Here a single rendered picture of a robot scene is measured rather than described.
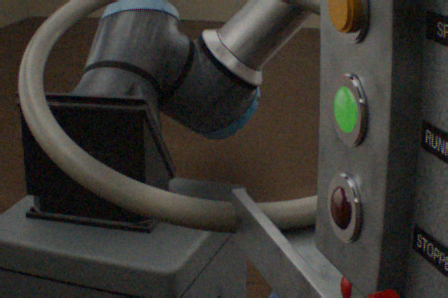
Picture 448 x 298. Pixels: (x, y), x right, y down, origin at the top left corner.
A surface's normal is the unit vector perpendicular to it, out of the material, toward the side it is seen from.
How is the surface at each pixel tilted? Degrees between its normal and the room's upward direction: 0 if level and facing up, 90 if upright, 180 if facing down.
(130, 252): 0
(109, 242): 0
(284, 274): 90
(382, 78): 90
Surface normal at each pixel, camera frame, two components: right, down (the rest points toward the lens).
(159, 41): 0.69, -0.20
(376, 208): -0.95, 0.11
